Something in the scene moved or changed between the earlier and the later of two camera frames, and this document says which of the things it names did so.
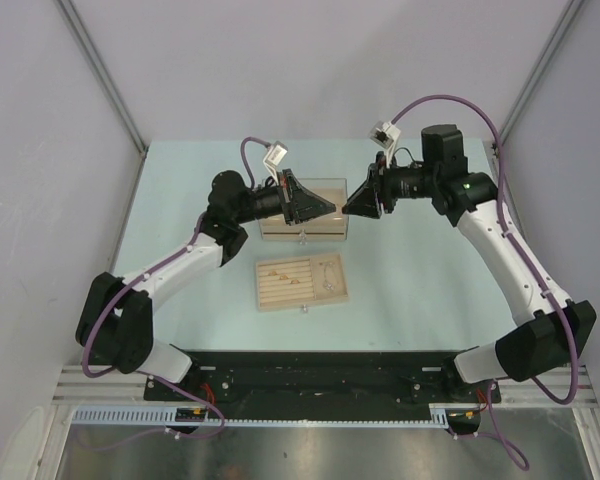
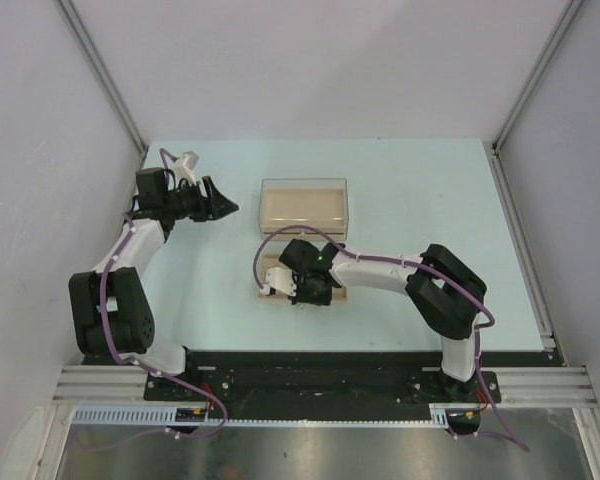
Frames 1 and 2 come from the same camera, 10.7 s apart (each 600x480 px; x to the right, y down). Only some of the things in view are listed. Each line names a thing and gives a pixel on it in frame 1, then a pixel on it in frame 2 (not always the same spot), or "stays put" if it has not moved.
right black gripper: [364, 202] to [323, 300]
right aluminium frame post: [570, 9] stays put
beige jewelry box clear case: [332, 226] stays put
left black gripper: [303, 205] to [205, 206]
